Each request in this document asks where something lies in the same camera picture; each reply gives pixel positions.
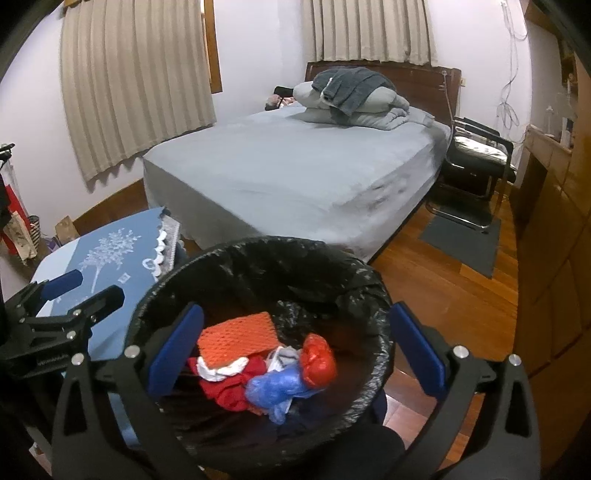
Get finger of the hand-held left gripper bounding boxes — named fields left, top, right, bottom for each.
left=9, top=269, right=84, bottom=324
left=28, top=285, right=125, bottom=344

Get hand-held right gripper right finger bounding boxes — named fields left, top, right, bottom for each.
left=389, top=302, right=542, bottom=480

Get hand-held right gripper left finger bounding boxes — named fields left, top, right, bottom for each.
left=51, top=302, right=206, bottom=480

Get white tissue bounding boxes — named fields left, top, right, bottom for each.
left=196, top=356, right=250, bottom=383

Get orange foam mesh net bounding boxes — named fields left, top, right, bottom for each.
left=198, top=311, right=278, bottom=370

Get red fleece cloth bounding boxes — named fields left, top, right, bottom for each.
left=187, top=355, right=269, bottom=412

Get blue plastic bag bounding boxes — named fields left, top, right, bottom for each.
left=245, top=362, right=319, bottom=425

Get pale grey glove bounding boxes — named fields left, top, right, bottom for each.
left=267, top=345, right=303, bottom=372

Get black-lined trash bin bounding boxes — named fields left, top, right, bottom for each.
left=124, top=235, right=395, bottom=474

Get brown paper bag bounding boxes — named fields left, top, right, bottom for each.
left=54, top=216, right=77, bottom=243

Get blue tree-print tablecloth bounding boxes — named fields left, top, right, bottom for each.
left=30, top=208, right=185, bottom=450

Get beige printed tote bag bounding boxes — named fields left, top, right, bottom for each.
left=2, top=210, right=38, bottom=259

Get grey floor mat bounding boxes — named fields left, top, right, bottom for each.
left=418, top=215, right=502, bottom=279

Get light wooden cabinet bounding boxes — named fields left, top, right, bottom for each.
left=512, top=46, right=591, bottom=472

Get black metal chair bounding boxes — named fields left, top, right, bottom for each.
left=425, top=116, right=515, bottom=232

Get wide beige curtain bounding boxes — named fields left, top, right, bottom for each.
left=60, top=0, right=218, bottom=182

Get patterned chair cushion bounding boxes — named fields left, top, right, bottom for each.
left=452, top=134, right=509, bottom=162

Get bed with grey sheet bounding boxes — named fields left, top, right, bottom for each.
left=142, top=106, right=452, bottom=264

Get folded grey blanket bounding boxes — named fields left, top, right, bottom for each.
left=355, top=107, right=437, bottom=132

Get small grey pillow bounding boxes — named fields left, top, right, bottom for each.
left=302, top=107, right=342, bottom=123

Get folded grey bedding pile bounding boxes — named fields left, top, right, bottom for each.
left=305, top=61, right=462, bottom=126

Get dark grey towel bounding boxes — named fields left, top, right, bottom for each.
left=313, top=67, right=397, bottom=116

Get large grey pillow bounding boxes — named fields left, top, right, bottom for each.
left=293, top=82, right=411, bottom=112

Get narrow beige curtain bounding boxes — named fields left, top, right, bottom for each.
left=302, top=0, right=438, bottom=66

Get hanging wall cables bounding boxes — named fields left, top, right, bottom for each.
left=496, top=0, right=529, bottom=127

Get wooden window frame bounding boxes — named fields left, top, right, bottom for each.
left=202, top=0, right=223, bottom=94

